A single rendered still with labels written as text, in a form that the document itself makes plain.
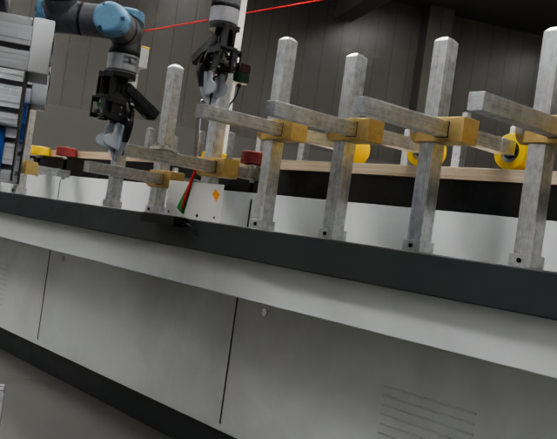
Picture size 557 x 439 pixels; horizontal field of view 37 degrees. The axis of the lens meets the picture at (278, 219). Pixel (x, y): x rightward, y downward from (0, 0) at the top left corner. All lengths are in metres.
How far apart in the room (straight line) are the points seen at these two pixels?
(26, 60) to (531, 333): 0.97
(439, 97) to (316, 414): 0.90
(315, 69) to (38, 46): 7.64
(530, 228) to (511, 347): 0.22
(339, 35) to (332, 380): 7.24
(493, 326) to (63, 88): 7.21
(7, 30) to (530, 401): 1.20
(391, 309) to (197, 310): 0.98
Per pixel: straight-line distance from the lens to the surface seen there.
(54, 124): 8.42
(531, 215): 1.52
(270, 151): 2.03
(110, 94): 2.02
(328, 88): 9.00
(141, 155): 2.06
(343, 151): 1.84
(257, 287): 2.04
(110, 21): 1.92
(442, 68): 1.70
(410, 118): 1.56
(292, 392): 2.23
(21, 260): 3.74
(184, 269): 2.29
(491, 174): 1.84
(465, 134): 1.63
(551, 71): 1.55
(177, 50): 8.64
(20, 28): 1.43
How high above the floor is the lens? 0.71
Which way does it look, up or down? 1 degrees up
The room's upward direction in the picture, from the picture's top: 8 degrees clockwise
